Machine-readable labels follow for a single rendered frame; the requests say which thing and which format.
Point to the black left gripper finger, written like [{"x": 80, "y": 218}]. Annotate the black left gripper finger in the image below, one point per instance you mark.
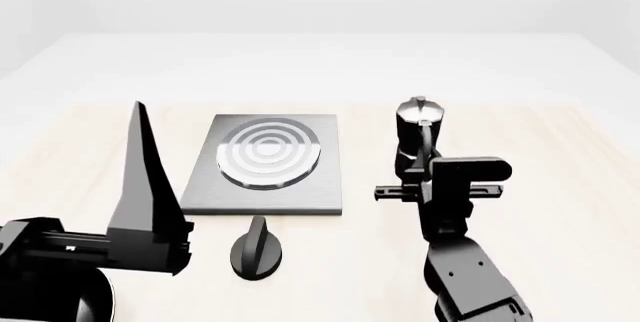
[
  {"x": 160, "y": 209},
  {"x": 132, "y": 187}
]

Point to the black silver moka pot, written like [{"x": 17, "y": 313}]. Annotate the black silver moka pot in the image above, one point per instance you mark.
[{"x": 415, "y": 114}]

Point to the black stove knob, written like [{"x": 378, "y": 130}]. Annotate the black stove knob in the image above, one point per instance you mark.
[{"x": 256, "y": 252}]

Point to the grey square stove plate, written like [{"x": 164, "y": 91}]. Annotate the grey square stove plate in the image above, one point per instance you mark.
[{"x": 270, "y": 190}]

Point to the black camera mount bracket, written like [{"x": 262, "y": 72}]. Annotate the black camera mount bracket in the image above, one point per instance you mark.
[{"x": 452, "y": 170}]

